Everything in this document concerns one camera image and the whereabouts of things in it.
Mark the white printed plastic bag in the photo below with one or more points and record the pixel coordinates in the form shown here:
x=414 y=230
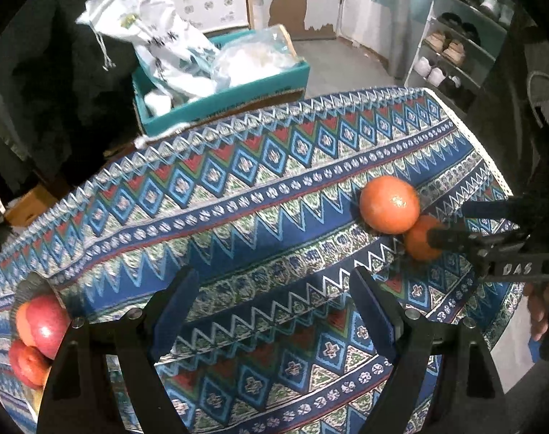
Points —
x=166 y=40

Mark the small orange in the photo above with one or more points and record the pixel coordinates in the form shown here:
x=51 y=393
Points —
x=418 y=245

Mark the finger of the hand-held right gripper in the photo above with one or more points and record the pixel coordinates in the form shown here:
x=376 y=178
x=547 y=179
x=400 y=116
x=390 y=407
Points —
x=491 y=210
x=455 y=237

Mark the wooden drawer box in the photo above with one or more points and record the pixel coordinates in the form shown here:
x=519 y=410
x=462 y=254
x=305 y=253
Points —
x=28 y=205

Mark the teal box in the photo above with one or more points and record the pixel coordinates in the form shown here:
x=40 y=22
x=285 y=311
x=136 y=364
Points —
x=238 y=95

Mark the blue patterned tablecloth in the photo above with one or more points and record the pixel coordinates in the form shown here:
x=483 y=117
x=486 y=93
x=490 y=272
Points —
x=256 y=217

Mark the white patterned cabinet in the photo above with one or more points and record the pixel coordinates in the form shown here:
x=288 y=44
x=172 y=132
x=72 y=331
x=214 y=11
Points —
x=211 y=7

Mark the large red apple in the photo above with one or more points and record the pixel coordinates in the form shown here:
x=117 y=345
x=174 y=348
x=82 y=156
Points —
x=46 y=327

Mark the large orange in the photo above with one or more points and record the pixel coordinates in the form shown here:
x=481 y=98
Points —
x=387 y=205

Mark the person's right hand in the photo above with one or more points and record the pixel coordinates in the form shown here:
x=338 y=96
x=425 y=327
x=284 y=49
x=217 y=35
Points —
x=538 y=314

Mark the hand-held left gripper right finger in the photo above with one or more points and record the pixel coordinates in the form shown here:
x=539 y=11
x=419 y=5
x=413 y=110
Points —
x=369 y=314

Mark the shoe rack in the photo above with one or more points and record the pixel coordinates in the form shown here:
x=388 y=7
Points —
x=421 y=45

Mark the small red apple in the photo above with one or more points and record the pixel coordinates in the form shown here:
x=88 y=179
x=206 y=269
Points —
x=26 y=364

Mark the dark glass plate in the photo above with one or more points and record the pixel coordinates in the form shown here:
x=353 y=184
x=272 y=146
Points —
x=30 y=287

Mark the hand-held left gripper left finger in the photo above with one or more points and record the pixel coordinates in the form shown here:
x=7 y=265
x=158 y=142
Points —
x=175 y=314

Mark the black hanging coat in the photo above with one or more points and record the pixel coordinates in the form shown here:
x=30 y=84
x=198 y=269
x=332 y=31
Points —
x=53 y=77

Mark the row of shoes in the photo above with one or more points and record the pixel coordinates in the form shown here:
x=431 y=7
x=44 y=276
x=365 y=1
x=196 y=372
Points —
x=450 y=47

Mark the clear plastic bag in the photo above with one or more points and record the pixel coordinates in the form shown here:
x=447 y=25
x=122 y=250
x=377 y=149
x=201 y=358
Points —
x=256 y=56

